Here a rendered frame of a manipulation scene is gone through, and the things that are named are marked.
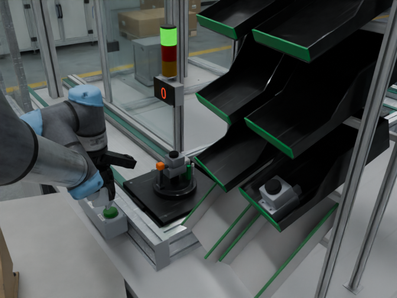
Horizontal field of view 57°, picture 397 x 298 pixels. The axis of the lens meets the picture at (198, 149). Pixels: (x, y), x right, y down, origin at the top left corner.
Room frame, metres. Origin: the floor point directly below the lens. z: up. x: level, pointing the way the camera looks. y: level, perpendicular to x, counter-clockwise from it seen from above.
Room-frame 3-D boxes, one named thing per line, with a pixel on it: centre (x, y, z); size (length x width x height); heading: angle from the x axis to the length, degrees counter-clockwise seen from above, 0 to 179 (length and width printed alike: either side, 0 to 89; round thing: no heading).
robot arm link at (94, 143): (0.80, 0.27, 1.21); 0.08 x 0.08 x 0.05
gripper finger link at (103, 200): (0.79, 0.26, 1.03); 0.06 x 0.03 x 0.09; 128
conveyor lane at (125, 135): (1.19, 0.24, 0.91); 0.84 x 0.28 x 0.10; 38
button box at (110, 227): (0.87, 0.29, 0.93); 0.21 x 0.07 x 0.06; 38
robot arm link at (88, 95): (0.80, 0.27, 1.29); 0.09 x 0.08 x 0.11; 137
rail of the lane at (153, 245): (1.06, 0.36, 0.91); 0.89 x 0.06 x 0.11; 38
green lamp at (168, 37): (1.16, 0.10, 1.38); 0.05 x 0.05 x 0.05
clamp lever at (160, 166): (0.91, 0.11, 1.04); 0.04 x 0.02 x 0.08; 128
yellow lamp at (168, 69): (1.16, 0.10, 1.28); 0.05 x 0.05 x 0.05
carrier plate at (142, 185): (0.94, 0.07, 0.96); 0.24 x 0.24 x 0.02; 38
